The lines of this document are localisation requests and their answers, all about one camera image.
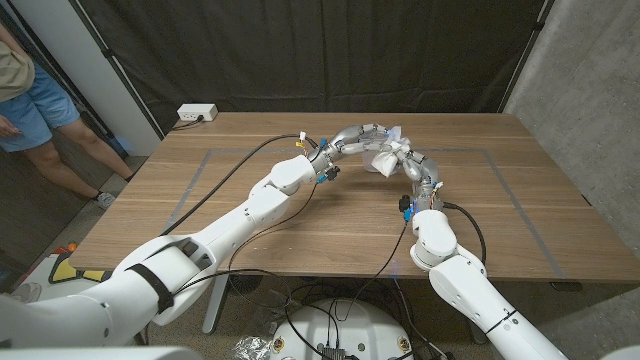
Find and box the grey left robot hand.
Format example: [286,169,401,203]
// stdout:
[317,123,401,176]

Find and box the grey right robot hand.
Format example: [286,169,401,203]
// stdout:
[394,147,445,212]

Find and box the clear plastic measuring cup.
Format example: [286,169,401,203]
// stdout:
[360,127,401,174]

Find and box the white tissue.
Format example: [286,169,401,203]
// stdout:
[370,125,414,178]

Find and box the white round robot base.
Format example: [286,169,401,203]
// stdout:
[269,298,415,360]

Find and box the grey tape outline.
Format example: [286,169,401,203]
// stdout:
[169,147,566,280]

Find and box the black backdrop curtain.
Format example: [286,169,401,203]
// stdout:
[69,0,551,136]

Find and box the black backdrop stand pole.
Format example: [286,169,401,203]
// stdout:
[69,0,165,139]
[497,0,556,114]

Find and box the white power strip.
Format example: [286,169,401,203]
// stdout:
[176,103,219,123]

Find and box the grey table leg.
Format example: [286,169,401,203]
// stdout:
[457,279,489,346]

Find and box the black round fan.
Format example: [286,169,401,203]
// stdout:
[225,273,264,296]

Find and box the clear plastic wrapper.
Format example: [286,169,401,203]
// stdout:
[249,289,296,337]

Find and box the white table leg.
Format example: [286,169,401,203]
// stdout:
[202,273,231,335]

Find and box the crumpled silver foil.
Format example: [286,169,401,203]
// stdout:
[234,335,274,360]

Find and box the person in blue shorts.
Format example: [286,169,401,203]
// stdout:
[0,24,136,211]

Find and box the yellow black white board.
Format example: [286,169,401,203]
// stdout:
[47,251,114,284]

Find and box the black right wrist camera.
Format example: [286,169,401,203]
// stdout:
[398,194,416,224]

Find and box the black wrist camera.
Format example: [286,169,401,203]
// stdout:
[398,194,416,224]
[315,165,341,185]

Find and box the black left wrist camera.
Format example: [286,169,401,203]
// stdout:
[315,165,341,185]

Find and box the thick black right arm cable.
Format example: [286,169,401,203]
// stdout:
[442,201,487,266]

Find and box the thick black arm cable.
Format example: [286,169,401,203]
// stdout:
[159,133,321,237]
[442,201,487,266]

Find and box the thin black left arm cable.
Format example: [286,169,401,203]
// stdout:
[172,182,321,311]

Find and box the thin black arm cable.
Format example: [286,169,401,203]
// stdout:
[172,182,321,311]
[334,221,410,324]

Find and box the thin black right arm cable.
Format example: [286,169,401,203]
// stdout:
[334,221,410,324]

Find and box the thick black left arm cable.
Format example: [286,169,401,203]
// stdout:
[159,133,321,237]

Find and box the black power strip cord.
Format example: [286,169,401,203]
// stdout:
[172,115,205,132]

